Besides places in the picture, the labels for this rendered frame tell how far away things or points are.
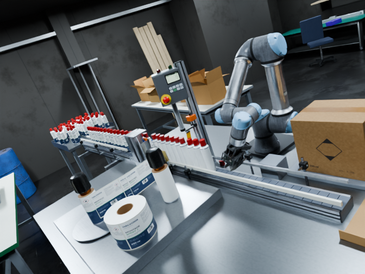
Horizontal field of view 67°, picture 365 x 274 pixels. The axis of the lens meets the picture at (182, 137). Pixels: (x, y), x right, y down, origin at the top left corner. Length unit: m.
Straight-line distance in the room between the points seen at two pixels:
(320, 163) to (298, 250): 0.46
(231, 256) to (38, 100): 5.21
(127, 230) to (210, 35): 5.53
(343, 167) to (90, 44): 5.45
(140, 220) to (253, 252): 0.47
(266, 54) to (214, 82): 1.84
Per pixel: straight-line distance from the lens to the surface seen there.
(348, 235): 1.12
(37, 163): 6.05
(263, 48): 1.47
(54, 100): 5.94
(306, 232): 1.18
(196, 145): 1.55
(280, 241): 1.16
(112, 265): 1.30
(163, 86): 1.61
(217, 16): 6.59
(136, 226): 1.24
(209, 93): 3.20
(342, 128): 1.28
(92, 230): 1.56
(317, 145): 1.36
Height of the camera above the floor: 1.64
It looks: 20 degrees down
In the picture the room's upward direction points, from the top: 20 degrees counter-clockwise
